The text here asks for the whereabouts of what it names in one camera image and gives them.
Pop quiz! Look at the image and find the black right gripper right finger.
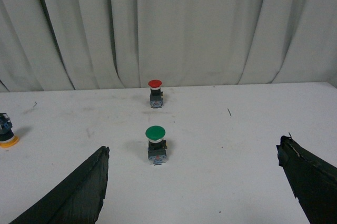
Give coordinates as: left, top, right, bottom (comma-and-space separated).
276, 135, 336, 223

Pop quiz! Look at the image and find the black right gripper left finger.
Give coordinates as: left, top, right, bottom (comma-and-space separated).
11, 146, 110, 223

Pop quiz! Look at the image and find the green push button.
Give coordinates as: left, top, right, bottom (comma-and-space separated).
145, 125, 167, 165

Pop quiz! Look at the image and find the red push button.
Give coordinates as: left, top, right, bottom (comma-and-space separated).
148, 79, 163, 108

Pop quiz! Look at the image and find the white curtain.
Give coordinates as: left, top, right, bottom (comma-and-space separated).
1, 0, 336, 92

